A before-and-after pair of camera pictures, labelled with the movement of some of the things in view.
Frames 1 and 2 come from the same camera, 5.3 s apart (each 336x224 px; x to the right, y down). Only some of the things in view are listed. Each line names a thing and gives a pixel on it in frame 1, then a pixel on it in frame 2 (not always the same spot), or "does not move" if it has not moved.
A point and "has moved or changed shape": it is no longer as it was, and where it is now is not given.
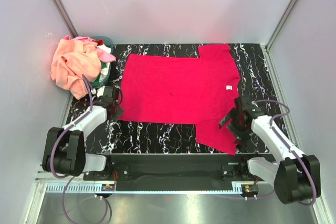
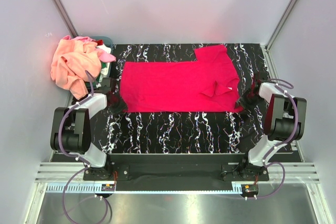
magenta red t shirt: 201,91 has moved or changed shape
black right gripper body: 238,130 -> 250,98
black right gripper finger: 232,113 -> 240,103
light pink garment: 104,57 does not move
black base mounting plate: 176,171 does not move
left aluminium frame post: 60,6 does not move
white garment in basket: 104,73 does not move
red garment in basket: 100,42 does not move
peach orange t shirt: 72,59 does not move
